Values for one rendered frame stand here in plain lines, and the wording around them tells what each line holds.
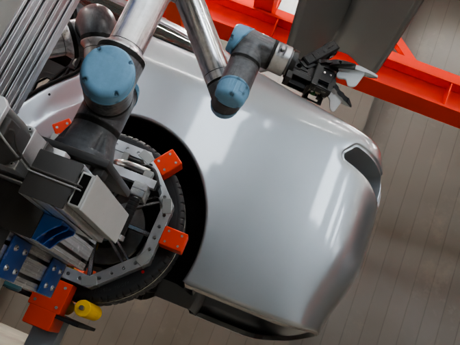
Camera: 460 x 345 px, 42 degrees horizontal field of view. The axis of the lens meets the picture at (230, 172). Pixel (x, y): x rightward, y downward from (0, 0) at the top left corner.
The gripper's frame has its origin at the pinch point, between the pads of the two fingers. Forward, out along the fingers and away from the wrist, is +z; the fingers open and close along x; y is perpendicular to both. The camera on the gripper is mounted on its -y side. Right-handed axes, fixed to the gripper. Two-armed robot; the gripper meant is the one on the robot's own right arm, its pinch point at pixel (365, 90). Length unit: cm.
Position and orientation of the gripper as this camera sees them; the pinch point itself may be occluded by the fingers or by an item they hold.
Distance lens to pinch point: 150.7
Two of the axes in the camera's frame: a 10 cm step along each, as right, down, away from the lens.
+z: 9.1, 4.1, 0.7
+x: 2.3, -3.6, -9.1
